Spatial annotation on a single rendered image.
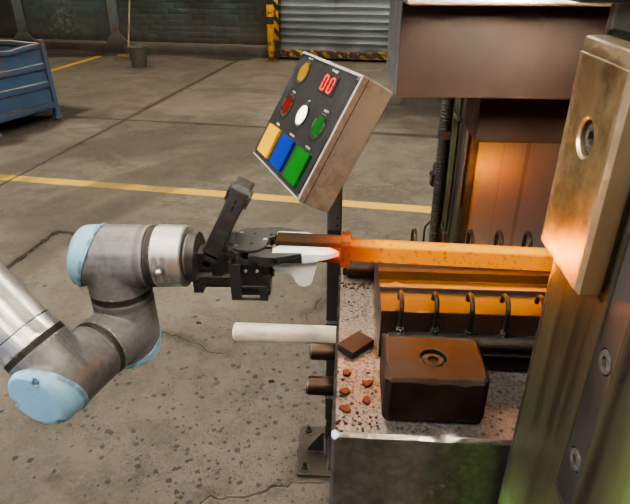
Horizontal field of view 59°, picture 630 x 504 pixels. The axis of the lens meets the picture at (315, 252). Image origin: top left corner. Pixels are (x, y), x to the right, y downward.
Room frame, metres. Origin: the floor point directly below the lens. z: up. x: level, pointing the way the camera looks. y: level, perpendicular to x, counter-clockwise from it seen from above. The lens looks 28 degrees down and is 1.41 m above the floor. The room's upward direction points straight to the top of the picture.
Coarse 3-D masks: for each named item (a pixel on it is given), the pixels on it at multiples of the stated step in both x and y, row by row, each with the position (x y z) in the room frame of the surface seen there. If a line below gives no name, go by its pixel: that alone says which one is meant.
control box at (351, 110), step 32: (320, 64) 1.30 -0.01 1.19; (288, 96) 1.36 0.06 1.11; (320, 96) 1.22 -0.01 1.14; (352, 96) 1.11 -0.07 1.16; (384, 96) 1.13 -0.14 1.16; (288, 128) 1.27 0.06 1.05; (352, 128) 1.11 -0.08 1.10; (288, 160) 1.19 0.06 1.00; (320, 160) 1.08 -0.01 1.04; (352, 160) 1.11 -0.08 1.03; (320, 192) 1.08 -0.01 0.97
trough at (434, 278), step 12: (384, 276) 0.71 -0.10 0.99; (396, 276) 0.70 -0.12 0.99; (408, 276) 0.70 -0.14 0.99; (420, 276) 0.70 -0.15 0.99; (432, 276) 0.70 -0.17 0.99; (444, 276) 0.70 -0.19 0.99; (456, 276) 0.70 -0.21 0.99; (468, 276) 0.70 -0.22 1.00; (480, 276) 0.70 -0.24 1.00; (492, 276) 0.70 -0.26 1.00; (504, 276) 0.70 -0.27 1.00; (516, 276) 0.69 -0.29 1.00; (528, 276) 0.69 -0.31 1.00; (540, 276) 0.69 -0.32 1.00
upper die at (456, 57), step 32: (416, 32) 0.61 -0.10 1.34; (448, 32) 0.61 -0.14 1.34; (480, 32) 0.61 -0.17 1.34; (512, 32) 0.61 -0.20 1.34; (544, 32) 0.61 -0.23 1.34; (576, 32) 0.60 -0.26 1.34; (416, 64) 0.61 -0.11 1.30; (448, 64) 0.61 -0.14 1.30; (480, 64) 0.61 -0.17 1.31; (512, 64) 0.61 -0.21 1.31; (544, 64) 0.61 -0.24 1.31; (576, 64) 0.60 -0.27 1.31; (416, 96) 0.61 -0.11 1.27; (448, 96) 0.61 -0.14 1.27; (480, 96) 0.61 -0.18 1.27; (512, 96) 0.61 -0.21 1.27; (544, 96) 0.60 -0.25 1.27
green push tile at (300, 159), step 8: (296, 152) 1.16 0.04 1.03; (304, 152) 1.13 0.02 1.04; (296, 160) 1.14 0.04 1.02; (304, 160) 1.11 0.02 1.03; (288, 168) 1.16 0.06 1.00; (296, 168) 1.13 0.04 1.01; (304, 168) 1.11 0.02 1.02; (288, 176) 1.14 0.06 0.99; (296, 176) 1.11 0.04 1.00; (296, 184) 1.10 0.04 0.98
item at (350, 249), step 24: (288, 240) 0.69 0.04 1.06; (312, 240) 0.69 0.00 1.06; (336, 240) 0.69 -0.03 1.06; (360, 240) 0.70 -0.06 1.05; (384, 240) 0.70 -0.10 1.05; (432, 264) 0.67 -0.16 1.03; (456, 264) 0.67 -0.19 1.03; (480, 264) 0.67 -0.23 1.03; (504, 264) 0.66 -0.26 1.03; (528, 264) 0.66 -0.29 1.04; (552, 264) 0.66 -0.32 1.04
